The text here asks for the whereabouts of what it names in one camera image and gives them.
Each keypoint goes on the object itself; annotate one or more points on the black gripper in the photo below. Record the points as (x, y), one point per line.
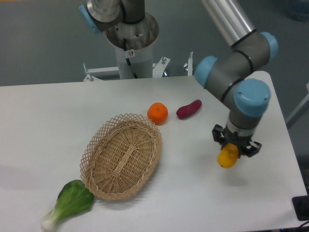
(245, 145)

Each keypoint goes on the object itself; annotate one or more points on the woven wicker basket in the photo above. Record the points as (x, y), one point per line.
(121, 157)

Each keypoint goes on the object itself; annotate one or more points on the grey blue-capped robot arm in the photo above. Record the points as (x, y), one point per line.
(132, 32)

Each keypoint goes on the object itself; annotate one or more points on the black device at table edge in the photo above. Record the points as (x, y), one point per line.
(301, 207)

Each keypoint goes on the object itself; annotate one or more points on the green bok choy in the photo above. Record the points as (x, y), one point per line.
(73, 199)

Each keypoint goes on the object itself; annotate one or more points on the white frame at right edge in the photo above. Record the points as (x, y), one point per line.
(300, 109)

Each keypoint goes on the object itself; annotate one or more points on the yellow mango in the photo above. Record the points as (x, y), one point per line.
(228, 156)

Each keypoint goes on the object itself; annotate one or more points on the orange fruit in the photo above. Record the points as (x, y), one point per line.
(158, 113)

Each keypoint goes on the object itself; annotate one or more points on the purple sweet potato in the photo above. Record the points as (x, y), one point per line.
(189, 110)

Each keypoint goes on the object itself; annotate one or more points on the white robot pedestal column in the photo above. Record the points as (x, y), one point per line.
(135, 63)

